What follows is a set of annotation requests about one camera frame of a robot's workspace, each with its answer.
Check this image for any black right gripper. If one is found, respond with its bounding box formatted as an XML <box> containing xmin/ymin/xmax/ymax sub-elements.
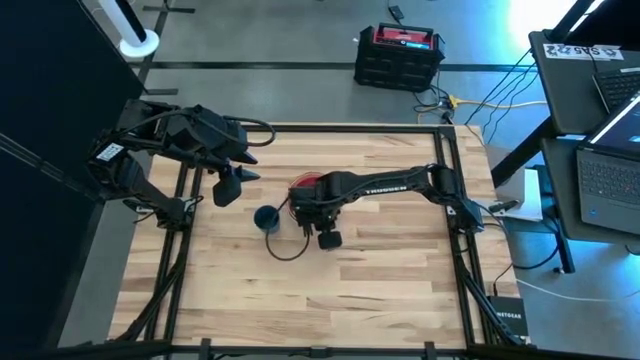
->
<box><xmin>288</xmin><ymin>172</ymin><xmax>346</xmax><ymax>236</ymax></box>

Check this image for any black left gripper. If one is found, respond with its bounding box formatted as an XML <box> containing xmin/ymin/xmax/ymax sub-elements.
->
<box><xmin>179</xmin><ymin>104</ymin><xmax>262</xmax><ymax>183</ymax></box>

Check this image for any red plastic bowl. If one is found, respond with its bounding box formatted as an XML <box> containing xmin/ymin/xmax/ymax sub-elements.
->
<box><xmin>288</xmin><ymin>171</ymin><xmax>325</xmax><ymax>194</ymax></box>

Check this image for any blue plastic cup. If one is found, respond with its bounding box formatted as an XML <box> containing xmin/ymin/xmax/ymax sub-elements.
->
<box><xmin>253</xmin><ymin>204</ymin><xmax>282</xmax><ymax>234</ymax></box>

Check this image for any black red power station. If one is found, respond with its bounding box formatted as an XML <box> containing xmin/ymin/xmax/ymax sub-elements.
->
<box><xmin>353</xmin><ymin>22</ymin><xmax>447</xmax><ymax>94</ymax></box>

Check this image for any white pillar fan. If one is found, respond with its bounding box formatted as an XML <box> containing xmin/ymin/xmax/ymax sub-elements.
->
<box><xmin>97</xmin><ymin>0</ymin><xmax>161</xmax><ymax>59</ymax></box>

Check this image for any black partition panel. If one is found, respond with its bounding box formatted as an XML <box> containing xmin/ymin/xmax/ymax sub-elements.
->
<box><xmin>0</xmin><ymin>0</ymin><xmax>147</xmax><ymax>354</ymax></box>

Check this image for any white flat box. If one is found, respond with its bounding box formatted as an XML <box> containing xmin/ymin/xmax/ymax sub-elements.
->
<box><xmin>493</xmin><ymin>167</ymin><xmax>545</xmax><ymax>223</ymax></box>

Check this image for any black desk with label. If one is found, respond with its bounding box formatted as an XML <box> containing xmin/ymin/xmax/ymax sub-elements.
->
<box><xmin>528</xmin><ymin>29</ymin><xmax>640</xmax><ymax>136</ymax></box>

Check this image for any grey open laptop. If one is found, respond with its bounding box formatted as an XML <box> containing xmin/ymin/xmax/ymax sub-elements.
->
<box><xmin>574</xmin><ymin>92</ymin><xmax>640</xmax><ymax>237</ymax></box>

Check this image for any white printed label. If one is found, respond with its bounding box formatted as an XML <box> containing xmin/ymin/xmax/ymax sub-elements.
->
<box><xmin>543</xmin><ymin>43</ymin><xmax>626</xmax><ymax>63</ymax></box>

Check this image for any black keyboard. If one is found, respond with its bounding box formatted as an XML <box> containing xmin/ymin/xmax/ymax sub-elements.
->
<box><xmin>591</xmin><ymin>67</ymin><xmax>640</xmax><ymax>115</ymax></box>

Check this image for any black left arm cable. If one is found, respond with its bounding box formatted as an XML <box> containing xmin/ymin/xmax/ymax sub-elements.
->
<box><xmin>223</xmin><ymin>115</ymin><xmax>277</xmax><ymax>149</ymax></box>

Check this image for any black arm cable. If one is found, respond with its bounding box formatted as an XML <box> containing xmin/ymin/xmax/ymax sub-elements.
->
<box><xmin>263</xmin><ymin>197</ymin><xmax>312</xmax><ymax>263</ymax></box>
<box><xmin>223</xmin><ymin>115</ymin><xmax>277</xmax><ymax>149</ymax></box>

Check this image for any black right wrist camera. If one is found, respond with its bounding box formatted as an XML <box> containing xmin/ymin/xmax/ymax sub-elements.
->
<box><xmin>317</xmin><ymin>228</ymin><xmax>344</xmax><ymax>251</ymax></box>

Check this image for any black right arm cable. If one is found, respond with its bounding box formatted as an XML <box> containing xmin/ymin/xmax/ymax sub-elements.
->
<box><xmin>263</xmin><ymin>197</ymin><xmax>312</xmax><ymax>263</ymax></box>

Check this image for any black aluminium table frame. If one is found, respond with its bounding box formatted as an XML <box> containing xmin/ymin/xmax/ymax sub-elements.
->
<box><xmin>107</xmin><ymin>123</ymin><xmax>531</xmax><ymax>360</ymax></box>

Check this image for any yellow cable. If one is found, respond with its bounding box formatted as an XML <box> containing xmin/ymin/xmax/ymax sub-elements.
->
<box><xmin>448</xmin><ymin>95</ymin><xmax>549</xmax><ymax>111</ymax></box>

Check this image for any black network switch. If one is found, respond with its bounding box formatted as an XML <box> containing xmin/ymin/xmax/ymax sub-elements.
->
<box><xmin>486</xmin><ymin>295</ymin><xmax>529</xmax><ymax>338</ymax></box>

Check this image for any white cable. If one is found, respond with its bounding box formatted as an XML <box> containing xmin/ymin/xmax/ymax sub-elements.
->
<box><xmin>514</xmin><ymin>277</ymin><xmax>640</xmax><ymax>305</ymax></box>

